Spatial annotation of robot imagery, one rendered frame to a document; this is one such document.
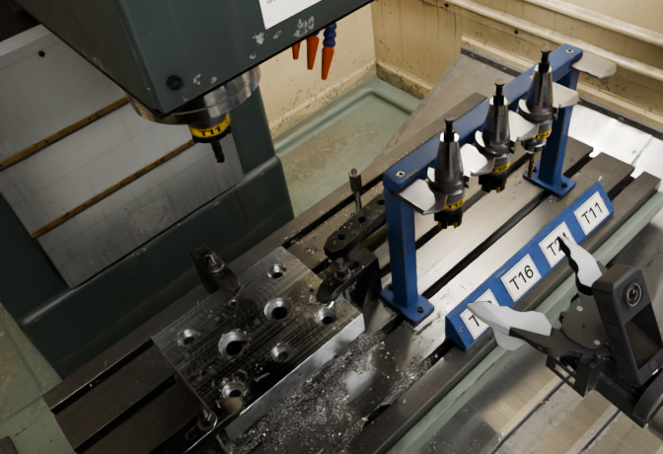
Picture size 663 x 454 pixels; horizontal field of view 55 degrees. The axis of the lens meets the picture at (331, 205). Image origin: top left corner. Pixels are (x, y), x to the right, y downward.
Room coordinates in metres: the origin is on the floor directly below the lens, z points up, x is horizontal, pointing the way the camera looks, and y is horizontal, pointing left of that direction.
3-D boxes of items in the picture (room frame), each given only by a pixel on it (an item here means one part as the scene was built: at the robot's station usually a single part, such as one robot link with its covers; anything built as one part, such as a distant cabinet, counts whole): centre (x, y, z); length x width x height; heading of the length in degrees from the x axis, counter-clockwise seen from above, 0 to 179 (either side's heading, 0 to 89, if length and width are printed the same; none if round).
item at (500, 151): (0.76, -0.27, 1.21); 0.06 x 0.06 x 0.03
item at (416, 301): (0.71, -0.11, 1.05); 0.10 x 0.05 x 0.30; 34
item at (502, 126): (0.76, -0.27, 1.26); 0.04 x 0.04 x 0.07
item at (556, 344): (0.35, -0.21, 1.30); 0.09 x 0.05 x 0.02; 65
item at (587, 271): (0.43, -0.27, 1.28); 0.09 x 0.03 x 0.06; 173
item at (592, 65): (0.91, -0.50, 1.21); 0.07 x 0.05 x 0.01; 34
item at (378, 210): (0.90, -0.08, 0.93); 0.26 x 0.05 x 0.06; 129
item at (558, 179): (0.96, -0.47, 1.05); 0.10 x 0.05 x 0.30; 34
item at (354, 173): (0.96, -0.06, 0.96); 0.03 x 0.03 x 0.13
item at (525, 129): (0.79, -0.32, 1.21); 0.07 x 0.05 x 0.01; 34
